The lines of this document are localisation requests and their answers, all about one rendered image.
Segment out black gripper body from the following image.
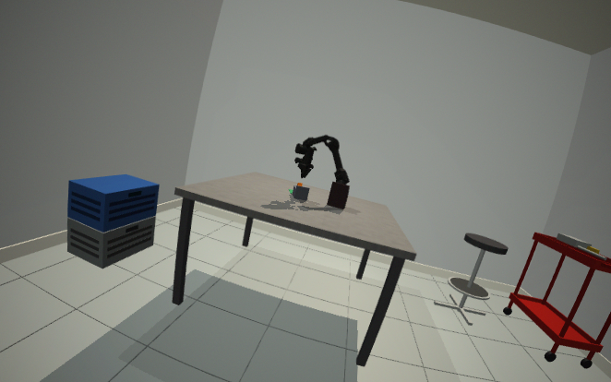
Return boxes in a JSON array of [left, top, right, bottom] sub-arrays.
[[297, 155, 314, 169]]

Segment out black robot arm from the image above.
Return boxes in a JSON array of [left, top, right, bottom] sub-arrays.
[[294, 135, 350, 185]]

